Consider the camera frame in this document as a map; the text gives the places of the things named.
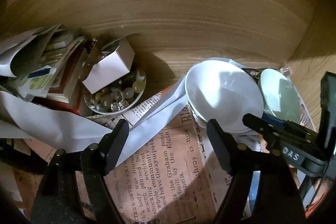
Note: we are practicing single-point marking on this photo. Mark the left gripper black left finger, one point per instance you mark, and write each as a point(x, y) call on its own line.
point(97, 160)

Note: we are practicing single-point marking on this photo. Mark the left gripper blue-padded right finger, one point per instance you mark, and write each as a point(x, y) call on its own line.
point(230, 156)

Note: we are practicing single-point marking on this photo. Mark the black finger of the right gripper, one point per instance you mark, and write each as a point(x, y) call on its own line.
point(275, 138)

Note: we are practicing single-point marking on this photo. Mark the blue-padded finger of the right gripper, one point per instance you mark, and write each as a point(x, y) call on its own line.
point(289, 126)

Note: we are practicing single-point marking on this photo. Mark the white bowl with black spots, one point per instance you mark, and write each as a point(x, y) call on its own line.
point(222, 91)

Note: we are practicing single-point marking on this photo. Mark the mint green bowl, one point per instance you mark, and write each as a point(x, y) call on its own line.
point(279, 95)

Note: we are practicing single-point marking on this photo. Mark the small bowl of glass marbles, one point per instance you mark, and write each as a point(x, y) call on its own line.
point(118, 96)

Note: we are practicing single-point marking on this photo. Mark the grey folded paper sheet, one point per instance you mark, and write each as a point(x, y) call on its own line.
point(73, 133)

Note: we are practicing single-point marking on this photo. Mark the small white cardboard box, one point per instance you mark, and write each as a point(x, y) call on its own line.
point(115, 65)

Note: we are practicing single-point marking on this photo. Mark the stack of newspapers and books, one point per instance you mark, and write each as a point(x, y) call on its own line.
point(31, 60)

